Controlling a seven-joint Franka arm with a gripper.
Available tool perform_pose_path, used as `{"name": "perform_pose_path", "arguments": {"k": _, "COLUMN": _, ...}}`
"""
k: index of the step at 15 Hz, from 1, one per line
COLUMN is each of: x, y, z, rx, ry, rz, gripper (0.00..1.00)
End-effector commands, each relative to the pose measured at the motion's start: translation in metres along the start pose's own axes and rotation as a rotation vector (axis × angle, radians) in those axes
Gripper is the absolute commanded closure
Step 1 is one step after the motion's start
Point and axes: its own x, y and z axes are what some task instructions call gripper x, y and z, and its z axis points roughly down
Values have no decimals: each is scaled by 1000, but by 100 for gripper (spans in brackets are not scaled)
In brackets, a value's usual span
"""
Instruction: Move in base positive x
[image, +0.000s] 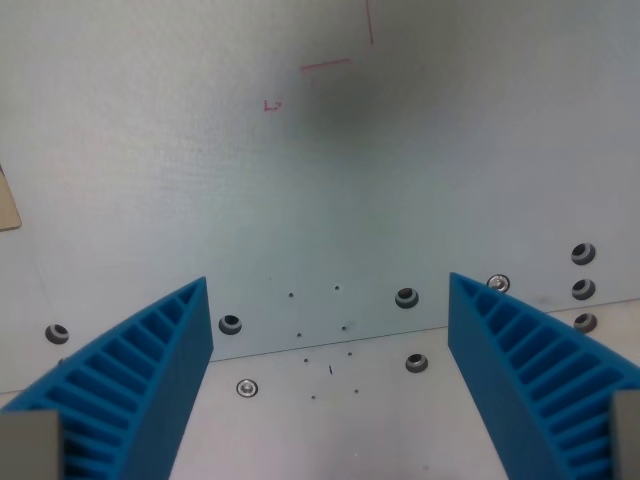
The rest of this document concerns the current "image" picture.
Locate tan wooden board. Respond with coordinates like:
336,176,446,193
0,162,23,231

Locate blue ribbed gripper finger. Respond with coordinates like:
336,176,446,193
0,276,215,480
447,271,640,480

